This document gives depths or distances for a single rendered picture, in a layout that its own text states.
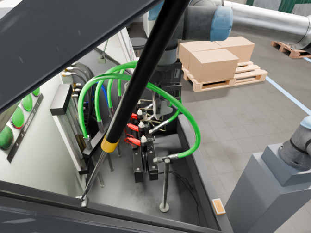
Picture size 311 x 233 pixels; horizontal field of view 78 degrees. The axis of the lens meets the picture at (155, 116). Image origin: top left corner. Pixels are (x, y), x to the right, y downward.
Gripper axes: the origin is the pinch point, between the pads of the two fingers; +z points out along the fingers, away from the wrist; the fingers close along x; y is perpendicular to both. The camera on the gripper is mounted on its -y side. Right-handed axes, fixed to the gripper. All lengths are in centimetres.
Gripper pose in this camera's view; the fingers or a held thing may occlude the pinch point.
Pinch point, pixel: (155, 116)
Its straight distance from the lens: 65.8
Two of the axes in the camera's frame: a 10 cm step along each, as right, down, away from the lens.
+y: 9.9, -1.0, 1.1
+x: -1.5, -6.4, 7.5
